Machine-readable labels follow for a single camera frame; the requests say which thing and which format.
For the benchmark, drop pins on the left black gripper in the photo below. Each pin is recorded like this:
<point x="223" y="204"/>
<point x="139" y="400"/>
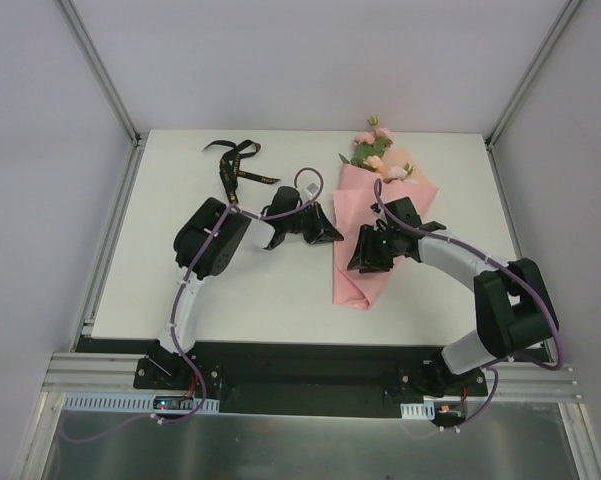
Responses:
<point x="312" y="223"/>

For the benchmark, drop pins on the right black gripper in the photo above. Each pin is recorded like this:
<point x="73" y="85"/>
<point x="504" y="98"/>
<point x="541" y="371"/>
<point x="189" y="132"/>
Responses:
<point x="375" y="248"/>

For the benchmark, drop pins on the pink wrapping paper sheet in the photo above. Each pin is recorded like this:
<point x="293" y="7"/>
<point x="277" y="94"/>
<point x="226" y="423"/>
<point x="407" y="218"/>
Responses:
<point x="355" y="205"/>

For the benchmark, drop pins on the peach fake flower stem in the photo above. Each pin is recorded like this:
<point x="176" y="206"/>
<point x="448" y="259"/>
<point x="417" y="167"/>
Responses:
<point x="375" y="164"/>

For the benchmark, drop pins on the pale pink fake flower stem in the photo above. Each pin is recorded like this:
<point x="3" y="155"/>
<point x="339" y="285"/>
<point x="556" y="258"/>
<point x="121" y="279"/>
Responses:
<point x="399" y="173"/>

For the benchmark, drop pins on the pink fake flower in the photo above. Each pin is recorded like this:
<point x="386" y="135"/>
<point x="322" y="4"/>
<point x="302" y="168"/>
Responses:
<point x="376" y="140"/>

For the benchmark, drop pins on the black ribbon gold lettering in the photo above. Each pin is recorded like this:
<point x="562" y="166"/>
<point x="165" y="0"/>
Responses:
<point x="230" y="171"/>

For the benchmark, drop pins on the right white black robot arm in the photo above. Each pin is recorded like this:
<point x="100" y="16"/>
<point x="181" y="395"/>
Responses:
<point x="512" y="307"/>

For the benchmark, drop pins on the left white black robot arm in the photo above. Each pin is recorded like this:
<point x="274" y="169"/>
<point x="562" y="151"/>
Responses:
<point x="205" y="246"/>

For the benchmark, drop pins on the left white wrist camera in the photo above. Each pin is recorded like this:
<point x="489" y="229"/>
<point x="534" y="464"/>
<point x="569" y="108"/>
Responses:
<point x="312" y="189"/>

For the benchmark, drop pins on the right white cable duct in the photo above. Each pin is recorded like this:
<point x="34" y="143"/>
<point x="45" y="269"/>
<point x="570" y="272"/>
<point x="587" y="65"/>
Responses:
<point x="418" y="411"/>

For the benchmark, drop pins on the white cable duct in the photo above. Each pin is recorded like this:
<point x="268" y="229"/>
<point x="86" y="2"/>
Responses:
<point x="138" y="403"/>
<point x="418" y="411"/>

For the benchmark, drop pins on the left aluminium frame post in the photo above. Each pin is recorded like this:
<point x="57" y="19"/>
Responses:
<point x="97" y="67"/>

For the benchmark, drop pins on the aluminium frame post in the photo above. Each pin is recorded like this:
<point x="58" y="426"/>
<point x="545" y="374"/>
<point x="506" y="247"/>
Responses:
<point x="97" y="67"/>
<point x="549" y="43"/>

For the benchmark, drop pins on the left white cable duct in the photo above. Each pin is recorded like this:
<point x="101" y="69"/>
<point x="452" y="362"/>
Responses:
<point x="138" y="403"/>

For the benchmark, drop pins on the front aluminium rail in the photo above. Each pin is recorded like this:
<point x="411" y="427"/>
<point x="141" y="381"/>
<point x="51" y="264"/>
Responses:
<point x="114" y="373"/>

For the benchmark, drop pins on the right aluminium frame post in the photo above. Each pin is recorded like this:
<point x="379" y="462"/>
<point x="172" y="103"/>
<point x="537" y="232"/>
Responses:
<point x="549" y="43"/>

